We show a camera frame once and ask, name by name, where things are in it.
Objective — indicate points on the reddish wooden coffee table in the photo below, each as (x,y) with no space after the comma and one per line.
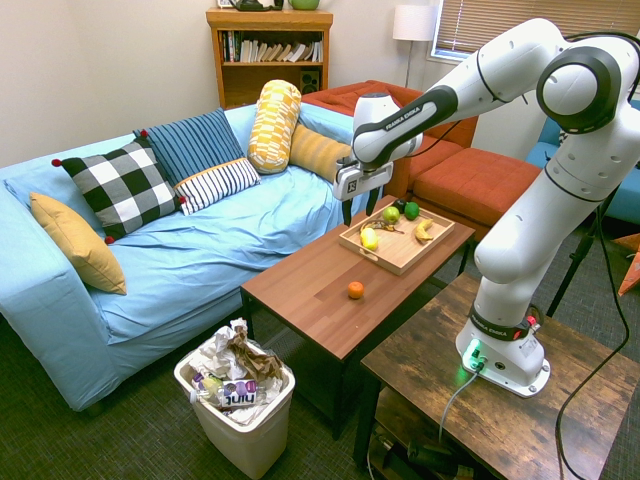
(345,295)

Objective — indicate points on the hint water bottle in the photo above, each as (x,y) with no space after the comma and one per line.
(232,392)

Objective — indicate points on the yellow white patterned bolster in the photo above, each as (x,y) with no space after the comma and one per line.
(274,127)

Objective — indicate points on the orange sectional couch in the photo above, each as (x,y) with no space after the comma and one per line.
(450,170)

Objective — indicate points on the green lime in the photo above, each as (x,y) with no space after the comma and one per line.
(411,210)

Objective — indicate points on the yellow banana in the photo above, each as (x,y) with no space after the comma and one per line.
(424,230)

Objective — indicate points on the wooden serving tray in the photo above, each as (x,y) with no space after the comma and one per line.
(400,245)

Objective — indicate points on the green round vase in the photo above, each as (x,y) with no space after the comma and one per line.
(304,4)

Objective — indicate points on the dark avocado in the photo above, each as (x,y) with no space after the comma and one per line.
(399,205)

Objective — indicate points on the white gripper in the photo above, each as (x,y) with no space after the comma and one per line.
(361,181)

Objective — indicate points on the orange tangerine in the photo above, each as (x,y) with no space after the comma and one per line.
(355,289)

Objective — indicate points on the mustard striped pillow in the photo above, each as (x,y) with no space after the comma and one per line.
(317,152)

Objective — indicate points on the crumpled white paper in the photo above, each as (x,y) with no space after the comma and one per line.
(212,352)

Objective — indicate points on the orange paper object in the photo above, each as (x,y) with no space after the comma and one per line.
(631,265)

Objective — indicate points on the yellow lemon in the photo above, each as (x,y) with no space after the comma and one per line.
(369,238)

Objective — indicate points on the black white checkered pillow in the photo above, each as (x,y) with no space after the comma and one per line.
(122,187)

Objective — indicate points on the row of books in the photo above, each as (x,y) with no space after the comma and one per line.
(272,49)

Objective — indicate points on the wooden bookshelf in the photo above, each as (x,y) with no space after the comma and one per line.
(270,55)

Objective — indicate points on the blue armchair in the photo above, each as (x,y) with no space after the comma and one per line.
(595,165)

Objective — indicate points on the light blue sofa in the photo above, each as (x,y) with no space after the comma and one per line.
(165,260)

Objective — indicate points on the brown banana peel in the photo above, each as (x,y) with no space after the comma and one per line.
(384,227)

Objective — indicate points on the black camera tripod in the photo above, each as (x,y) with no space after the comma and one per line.
(582,255)

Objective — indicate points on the mustard yellow square pillow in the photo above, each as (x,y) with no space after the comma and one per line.
(80,245)

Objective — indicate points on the black speaker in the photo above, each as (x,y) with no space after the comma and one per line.
(310,81)

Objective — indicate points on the window blinds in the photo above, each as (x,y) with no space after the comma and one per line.
(537,22)

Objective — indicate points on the cream plastic trash bin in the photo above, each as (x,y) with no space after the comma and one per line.
(240,425)

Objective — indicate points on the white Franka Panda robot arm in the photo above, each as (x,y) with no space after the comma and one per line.
(525,165)

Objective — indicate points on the rustic dark wooden table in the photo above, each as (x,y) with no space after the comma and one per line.
(505,400)

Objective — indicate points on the green apple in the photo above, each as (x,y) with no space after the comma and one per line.
(391,214)

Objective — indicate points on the crumpled brown paper bag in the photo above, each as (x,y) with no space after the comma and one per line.
(252,360)

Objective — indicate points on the white floor lamp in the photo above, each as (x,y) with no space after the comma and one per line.
(414,35)

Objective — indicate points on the blue striped pillow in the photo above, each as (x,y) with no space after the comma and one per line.
(192,142)

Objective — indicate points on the white navy striped pillow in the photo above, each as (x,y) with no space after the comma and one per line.
(217,184)

